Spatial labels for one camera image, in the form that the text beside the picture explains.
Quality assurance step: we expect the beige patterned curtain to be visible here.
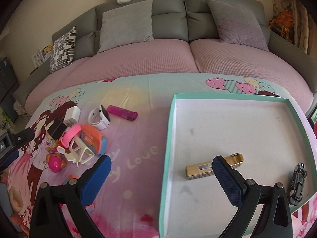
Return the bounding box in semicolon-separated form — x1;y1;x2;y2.
272;0;316;55

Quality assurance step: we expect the black small box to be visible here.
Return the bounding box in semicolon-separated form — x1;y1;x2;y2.
47;119;67;140

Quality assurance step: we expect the patterned black white pillow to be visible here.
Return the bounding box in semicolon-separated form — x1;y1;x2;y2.
49;26;77;74

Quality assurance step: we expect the white power adapter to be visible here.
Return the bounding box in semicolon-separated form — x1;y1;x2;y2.
63;106;81;127

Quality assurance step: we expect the magenta cylinder lighter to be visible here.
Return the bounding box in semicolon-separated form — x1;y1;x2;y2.
107;105;138;121

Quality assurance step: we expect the orange bag by curtain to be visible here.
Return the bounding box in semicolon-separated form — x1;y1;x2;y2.
269;10;295;45

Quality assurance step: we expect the cream plastic clip holder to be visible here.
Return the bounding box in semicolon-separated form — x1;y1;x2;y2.
64;136;95;167

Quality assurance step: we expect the cartoon printed blanket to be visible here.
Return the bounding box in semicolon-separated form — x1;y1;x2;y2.
1;73;316;237

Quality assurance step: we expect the orange blue small box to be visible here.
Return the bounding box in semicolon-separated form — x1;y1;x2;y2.
81;124;109;156

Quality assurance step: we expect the dark grey cabinet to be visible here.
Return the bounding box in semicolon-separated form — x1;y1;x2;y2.
1;58;19;123

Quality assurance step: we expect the pink dog toy figure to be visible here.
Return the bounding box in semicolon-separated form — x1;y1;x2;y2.
46;147;67;173

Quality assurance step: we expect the grey sofa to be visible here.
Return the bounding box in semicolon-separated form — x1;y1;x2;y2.
13;0;316;114

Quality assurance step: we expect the red white tube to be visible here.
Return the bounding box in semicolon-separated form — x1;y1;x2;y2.
57;146;66;155

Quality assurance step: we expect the white smart watch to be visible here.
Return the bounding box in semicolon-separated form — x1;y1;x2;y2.
88;105;111;131

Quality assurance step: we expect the pink watch band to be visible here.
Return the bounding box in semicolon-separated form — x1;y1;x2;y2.
60;124;82;148

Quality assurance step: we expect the gold patterned long box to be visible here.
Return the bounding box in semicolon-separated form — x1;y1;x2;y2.
185;153;244;180

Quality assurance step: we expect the light grey pillow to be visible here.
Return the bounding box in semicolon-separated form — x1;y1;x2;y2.
98;0;154;53

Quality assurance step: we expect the purple grey pillow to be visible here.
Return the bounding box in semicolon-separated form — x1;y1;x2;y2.
206;0;269;52

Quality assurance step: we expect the white magazine rack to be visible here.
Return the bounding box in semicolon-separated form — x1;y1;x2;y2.
32;45;53;68

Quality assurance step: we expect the black toy car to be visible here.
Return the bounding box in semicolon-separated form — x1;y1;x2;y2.
287;162;307;206

